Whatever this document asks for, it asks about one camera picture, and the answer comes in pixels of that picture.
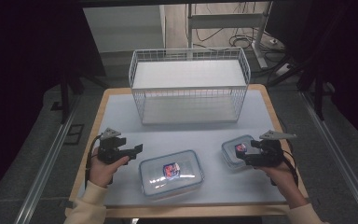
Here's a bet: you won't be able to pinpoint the hand-held gripper cable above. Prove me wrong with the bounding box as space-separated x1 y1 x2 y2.
85 134 103 188
281 148 300 188

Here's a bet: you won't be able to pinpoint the person's left hand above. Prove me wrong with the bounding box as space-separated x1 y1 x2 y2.
88 147 131 189

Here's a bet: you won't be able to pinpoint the white power strip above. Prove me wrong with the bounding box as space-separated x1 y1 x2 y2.
274 63 293 77

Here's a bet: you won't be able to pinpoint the black floor cables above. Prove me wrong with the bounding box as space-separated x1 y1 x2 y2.
195 27 282 54

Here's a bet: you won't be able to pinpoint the left hand-held gripper cable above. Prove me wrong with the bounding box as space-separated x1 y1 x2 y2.
85 134 103 188

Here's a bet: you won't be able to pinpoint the large clear food container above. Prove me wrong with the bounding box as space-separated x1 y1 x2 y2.
138 149 205 199

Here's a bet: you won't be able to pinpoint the white cabinet panel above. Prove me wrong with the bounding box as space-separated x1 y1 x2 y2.
83 4 167 54

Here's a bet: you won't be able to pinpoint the white wire shelf rack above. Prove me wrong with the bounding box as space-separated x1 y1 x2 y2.
128 46 252 126

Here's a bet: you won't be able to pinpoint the right hand-held gripper cable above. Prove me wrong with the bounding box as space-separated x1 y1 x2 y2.
281 148 300 188

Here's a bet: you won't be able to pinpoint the aluminium floor rail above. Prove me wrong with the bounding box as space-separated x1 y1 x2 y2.
13 96 82 224
299 90 358 224

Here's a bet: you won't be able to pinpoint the black floor bracket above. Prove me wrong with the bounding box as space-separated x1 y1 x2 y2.
63 123 85 146

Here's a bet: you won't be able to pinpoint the black metal stand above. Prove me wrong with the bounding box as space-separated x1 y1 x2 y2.
297 62 337 122
50 74 85 124

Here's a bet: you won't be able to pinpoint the white metal stand frame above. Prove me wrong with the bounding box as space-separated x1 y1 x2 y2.
186 1 273 69

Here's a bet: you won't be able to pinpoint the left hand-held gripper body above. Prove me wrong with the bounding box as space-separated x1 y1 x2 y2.
97 127 137 165

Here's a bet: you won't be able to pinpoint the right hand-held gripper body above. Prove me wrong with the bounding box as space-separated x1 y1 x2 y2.
251 130 297 168

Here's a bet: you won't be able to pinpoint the person's right hand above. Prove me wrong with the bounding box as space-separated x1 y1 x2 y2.
255 161 296 195

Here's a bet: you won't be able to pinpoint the dark curtain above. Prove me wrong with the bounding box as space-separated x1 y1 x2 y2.
0 0 106 213
304 0 358 150

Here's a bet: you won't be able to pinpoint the small clear food container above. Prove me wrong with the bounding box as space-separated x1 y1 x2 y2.
221 134 257 172

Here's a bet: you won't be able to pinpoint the pale blue table mat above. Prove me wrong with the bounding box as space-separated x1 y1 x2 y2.
74 90 302 208

